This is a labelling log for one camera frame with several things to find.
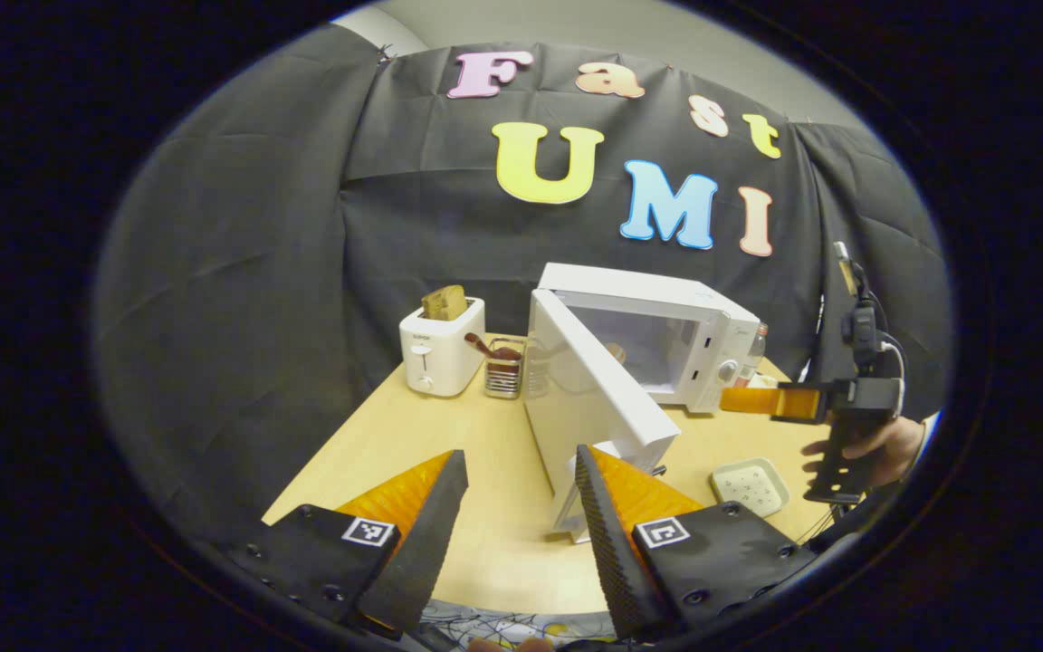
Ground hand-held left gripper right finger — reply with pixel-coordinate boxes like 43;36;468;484
574;444;819;642

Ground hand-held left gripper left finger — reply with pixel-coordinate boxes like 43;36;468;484
232;450;470;635

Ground white microwave oven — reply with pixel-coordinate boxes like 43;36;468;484
521;263;762;544

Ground clear bottle with red label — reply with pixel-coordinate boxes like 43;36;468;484
743;323;769;383

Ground small cream tray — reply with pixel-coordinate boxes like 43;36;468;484
710;457;791;518

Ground white toaster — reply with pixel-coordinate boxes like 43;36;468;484
398;297;487;398

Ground brown utensil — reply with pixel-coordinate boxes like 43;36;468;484
464;331;522;361

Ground brown toast slice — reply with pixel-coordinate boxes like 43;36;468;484
421;284;468;321

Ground black backdrop cloth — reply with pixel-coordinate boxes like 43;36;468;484
91;23;952;544

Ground tangled cables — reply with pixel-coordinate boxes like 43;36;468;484
417;599;617;646

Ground wire mesh basket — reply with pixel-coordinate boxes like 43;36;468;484
483;337;527;400

